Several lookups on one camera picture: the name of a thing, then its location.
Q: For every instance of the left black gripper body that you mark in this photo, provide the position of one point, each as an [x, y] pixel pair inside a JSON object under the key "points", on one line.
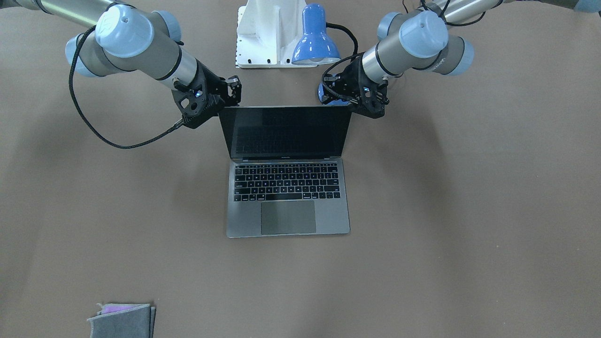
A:
{"points": [[349, 80]]}

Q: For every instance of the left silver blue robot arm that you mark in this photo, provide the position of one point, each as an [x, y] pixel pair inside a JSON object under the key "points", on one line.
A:
{"points": [[417, 40]]}

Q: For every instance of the blue desk lamp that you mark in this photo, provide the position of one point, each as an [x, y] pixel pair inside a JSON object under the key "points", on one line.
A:
{"points": [[315, 47]]}

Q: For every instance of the grey laptop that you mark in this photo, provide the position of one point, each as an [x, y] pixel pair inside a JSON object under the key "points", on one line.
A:
{"points": [[286, 173]]}

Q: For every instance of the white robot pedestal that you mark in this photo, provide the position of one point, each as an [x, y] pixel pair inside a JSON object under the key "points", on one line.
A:
{"points": [[268, 32]]}

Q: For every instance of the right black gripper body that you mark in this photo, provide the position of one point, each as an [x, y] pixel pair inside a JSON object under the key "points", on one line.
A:
{"points": [[214, 84]]}

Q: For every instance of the grey folded cloths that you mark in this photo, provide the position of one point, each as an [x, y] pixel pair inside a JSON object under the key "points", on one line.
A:
{"points": [[123, 321]]}

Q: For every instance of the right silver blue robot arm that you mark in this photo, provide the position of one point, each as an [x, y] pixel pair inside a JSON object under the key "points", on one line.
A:
{"points": [[128, 39]]}

